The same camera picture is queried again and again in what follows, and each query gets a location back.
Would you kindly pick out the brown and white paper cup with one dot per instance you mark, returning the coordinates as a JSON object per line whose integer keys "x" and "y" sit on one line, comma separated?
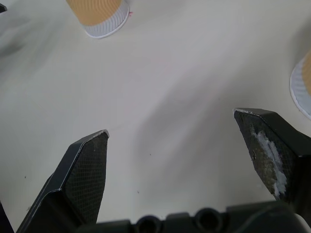
{"x": 97, "y": 14}
{"x": 302, "y": 85}

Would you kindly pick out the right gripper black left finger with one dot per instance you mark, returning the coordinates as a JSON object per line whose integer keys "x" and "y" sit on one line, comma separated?
{"x": 82, "y": 174}

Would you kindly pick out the small black object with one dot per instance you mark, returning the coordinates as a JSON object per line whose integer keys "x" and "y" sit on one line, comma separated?
{"x": 2, "y": 8}

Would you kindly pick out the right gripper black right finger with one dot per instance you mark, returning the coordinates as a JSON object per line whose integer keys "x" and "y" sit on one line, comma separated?
{"x": 264, "y": 145}

